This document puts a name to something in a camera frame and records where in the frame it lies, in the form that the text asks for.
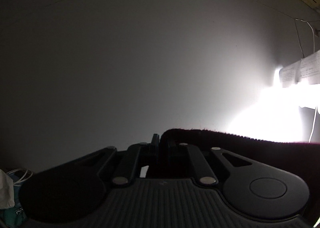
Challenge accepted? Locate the paper covered lamp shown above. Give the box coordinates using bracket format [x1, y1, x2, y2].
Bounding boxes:
[273, 51, 319, 88]

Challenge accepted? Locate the dark red knit sweater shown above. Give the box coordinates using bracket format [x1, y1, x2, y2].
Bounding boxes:
[160, 127, 320, 193]

